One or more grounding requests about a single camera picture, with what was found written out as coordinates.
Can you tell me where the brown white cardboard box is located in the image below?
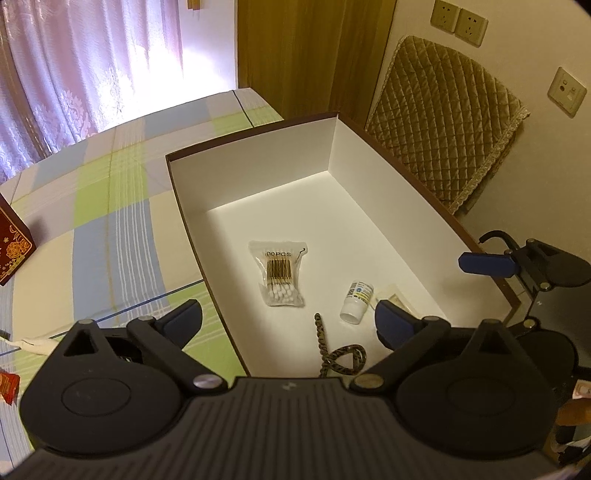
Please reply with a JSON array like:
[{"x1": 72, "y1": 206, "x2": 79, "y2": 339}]
[{"x1": 167, "y1": 114, "x2": 519, "y2": 377}]

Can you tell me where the cotton swab bag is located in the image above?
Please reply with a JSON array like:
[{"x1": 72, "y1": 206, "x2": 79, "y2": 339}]
[{"x1": 249, "y1": 241, "x2": 308, "y2": 308}]

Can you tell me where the double wall socket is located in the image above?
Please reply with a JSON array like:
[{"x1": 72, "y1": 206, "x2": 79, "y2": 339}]
[{"x1": 431, "y1": 0, "x2": 489, "y2": 47}]

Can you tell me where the pink lace curtain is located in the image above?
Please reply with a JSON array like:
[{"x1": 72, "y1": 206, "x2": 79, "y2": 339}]
[{"x1": 1, "y1": 1, "x2": 236, "y2": 181}]

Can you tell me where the red snack packet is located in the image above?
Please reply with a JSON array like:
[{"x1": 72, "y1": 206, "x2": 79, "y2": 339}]
[{"x1": 0, "y1": 370, "x2": 20, "y2": 405}]

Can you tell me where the white electric toothbrush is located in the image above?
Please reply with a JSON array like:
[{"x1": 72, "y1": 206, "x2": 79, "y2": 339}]
[{"x1": 1, "y1": 332, "x2": 58, "y2": 356}]

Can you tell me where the small white medicine bottle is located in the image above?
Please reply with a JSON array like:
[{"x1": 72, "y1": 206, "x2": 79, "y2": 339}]
[{"x1": 339, "y1": 281, "x2": 374, "y2": 325}]

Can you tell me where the quilted brown cushion cover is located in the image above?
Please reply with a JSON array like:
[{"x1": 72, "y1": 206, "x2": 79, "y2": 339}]
[{"x1": 366, "y1": 36, "x2": 530, "y2": 218}]

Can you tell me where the wooden door panel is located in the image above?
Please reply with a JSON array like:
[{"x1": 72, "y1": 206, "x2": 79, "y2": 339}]
[{"x1": 235, "y1": 0, "x2": 396, "y2": 125}]

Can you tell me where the small clear sachet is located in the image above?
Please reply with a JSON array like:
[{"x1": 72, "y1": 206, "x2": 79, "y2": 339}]
[{"x1": 370, "y1": 284, "x2": 417, "y2": 315}]

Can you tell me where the single wall socket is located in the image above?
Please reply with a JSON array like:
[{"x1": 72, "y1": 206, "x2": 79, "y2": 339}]
[{"x1": 547, "y1": 67, "x2": 587, "y2": 118}]

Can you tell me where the plaid tablecloth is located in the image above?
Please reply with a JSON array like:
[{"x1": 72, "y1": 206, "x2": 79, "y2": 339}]
[{"x1": 0, "y1": 87, "x2": 286, "y2": 467}]

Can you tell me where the brown patterned cord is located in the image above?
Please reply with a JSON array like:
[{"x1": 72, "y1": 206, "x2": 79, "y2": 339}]
[{"x1": 313, "y1": 312, "x2": 369, "y2": 379}]

